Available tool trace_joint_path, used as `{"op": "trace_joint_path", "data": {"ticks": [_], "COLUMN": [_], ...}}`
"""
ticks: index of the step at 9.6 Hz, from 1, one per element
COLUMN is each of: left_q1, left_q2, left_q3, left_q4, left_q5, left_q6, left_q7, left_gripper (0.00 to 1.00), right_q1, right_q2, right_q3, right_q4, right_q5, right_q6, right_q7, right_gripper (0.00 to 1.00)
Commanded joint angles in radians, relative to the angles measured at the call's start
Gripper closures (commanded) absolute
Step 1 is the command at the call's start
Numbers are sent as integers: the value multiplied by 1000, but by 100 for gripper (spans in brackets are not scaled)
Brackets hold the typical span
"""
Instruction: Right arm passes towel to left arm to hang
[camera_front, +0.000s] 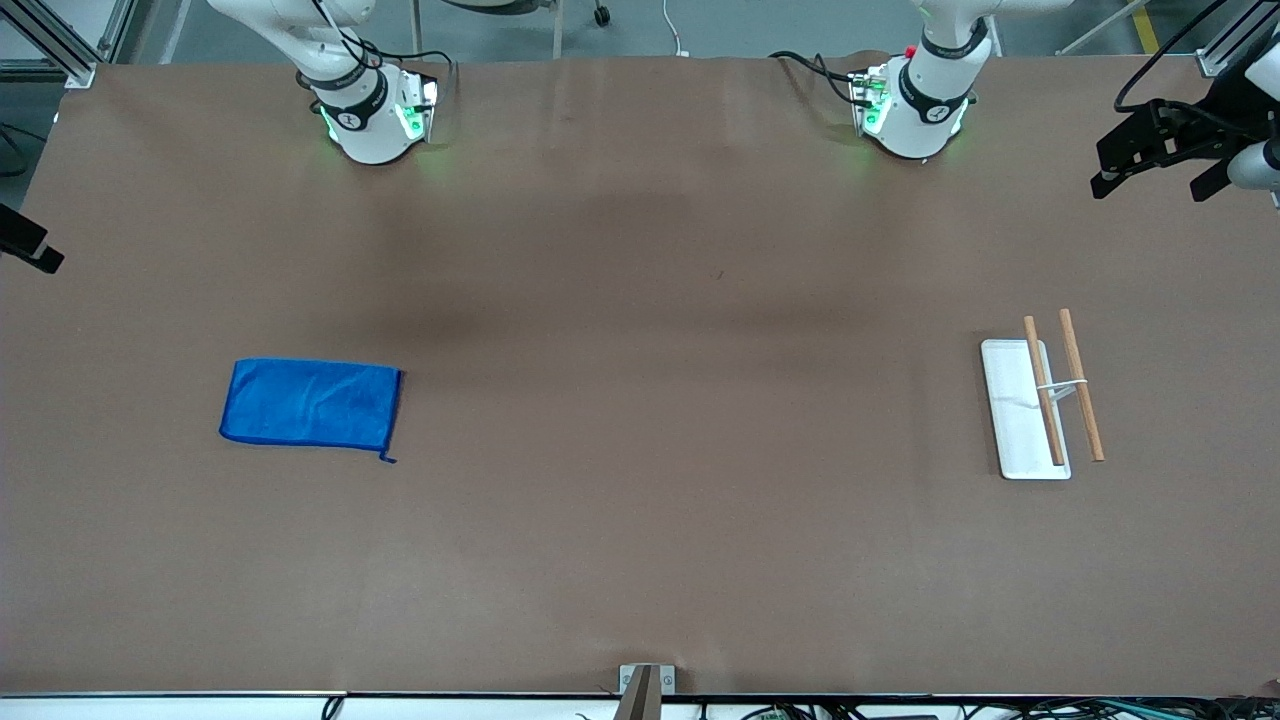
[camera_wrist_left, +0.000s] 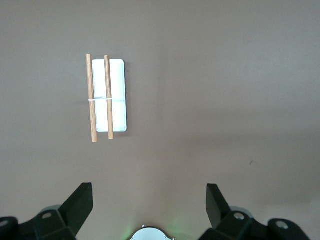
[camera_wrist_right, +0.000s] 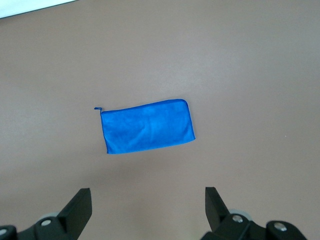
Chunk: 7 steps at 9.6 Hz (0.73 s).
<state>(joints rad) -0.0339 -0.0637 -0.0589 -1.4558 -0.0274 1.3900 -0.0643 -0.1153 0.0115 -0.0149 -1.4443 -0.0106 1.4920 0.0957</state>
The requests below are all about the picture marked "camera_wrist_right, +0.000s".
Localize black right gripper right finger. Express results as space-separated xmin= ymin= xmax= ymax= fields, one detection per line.
xmin=201 ymin=186 xmax=307 ymax=240

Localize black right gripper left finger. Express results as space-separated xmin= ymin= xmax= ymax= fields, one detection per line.
xmin=0 ymin=187 xmax=93 ymax=240

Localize blue microfibre towel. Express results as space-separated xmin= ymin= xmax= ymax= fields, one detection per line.
xmin=93 ymin=98 xmax=197 ymax=155

